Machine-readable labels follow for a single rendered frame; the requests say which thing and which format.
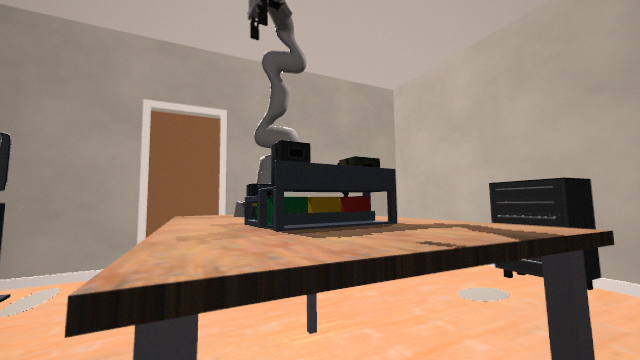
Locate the green bin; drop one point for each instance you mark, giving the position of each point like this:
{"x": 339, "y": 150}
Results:
{"x": 291, "y": 205}

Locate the yellow open bin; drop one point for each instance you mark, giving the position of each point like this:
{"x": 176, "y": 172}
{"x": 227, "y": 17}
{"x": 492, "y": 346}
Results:
{"x": 324, "y": 204}

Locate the red open bin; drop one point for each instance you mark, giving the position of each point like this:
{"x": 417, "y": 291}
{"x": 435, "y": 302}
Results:
{"x": 350, "y": 204}

